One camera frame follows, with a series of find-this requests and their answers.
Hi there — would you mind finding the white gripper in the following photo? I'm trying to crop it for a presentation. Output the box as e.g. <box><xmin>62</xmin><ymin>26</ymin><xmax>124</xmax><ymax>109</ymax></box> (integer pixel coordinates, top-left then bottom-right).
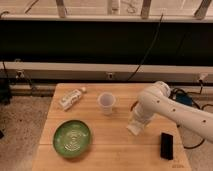
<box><xmin>127</xmin><ymin>110</ymin><xmax>153</xmax><ymax>136</ymax></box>

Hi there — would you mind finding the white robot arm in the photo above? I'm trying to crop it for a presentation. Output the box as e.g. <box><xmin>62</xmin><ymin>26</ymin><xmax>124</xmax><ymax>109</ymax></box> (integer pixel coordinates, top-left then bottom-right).
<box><xmin>127</xmin><ymin>81</ymin><xmax>213</xmax><ymax>143</ymax></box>

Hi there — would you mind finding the white ceramic cup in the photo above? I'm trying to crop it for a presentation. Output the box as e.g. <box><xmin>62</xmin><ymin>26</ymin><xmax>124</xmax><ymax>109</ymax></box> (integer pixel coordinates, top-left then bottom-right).
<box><xmin>97</xmin><ymin>92</ymin><xmax>116</xmax><ymax>115</ymax></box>

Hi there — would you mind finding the brown sausage toy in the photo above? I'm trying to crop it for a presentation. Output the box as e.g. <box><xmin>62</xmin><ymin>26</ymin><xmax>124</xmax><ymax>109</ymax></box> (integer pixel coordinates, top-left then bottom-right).
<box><xmin>130</xmin><ymin>101</ymin><xmax>138</xmax><ymax>111</ymax></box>

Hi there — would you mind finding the black rectangular block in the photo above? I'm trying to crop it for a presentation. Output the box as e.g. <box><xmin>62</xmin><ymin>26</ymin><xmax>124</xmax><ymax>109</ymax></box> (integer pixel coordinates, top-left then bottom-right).
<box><xmin>160</xmin><ymin>133</ymin><xmax>173</xmax><ymax>160</ymax></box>

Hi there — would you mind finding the blue box on floor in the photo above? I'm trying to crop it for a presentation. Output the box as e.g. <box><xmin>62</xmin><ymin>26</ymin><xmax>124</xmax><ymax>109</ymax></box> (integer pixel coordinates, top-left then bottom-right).
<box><xmin>176</xmin><ymin>94</ymin><xmax>192</xmax><ymax>106</ymax></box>

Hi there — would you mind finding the green patterned plate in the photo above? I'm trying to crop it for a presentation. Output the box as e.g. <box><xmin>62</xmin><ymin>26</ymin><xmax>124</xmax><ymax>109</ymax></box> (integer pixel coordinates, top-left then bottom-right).
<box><xmin>52</xmin><ymin>120</ymin><xmax>92</xmax><ymax>158</ymax></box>

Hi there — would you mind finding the white tube bottle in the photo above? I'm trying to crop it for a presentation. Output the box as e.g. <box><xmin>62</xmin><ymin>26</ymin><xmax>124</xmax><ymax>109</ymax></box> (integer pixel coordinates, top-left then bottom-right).
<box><xmin>59</xmin><ymin>87</ymin><xmax>86</xmax><ymax>111</ymax></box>

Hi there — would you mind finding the wall outlet plate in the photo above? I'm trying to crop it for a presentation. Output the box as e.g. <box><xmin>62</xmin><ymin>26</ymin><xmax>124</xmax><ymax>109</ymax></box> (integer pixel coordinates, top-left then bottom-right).
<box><xmin>107</xmin><ymin>72</ymin><xmax>114</xmax><ymax>80</ymax></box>

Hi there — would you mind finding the black floor cable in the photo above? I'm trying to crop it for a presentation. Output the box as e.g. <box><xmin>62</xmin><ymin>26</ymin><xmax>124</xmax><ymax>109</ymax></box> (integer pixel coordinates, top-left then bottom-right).
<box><xmin>169</xmin><ymin>87</ymin><xmax>213</xmax><ymax>150</ymax></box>

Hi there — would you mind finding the black power cable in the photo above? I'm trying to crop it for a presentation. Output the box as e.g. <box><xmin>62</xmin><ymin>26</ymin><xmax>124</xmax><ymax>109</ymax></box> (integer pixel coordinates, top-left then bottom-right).
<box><xmin>126</xmin><ymin>12</ymin><xmax>165</xmax><ymax>82</ymax></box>

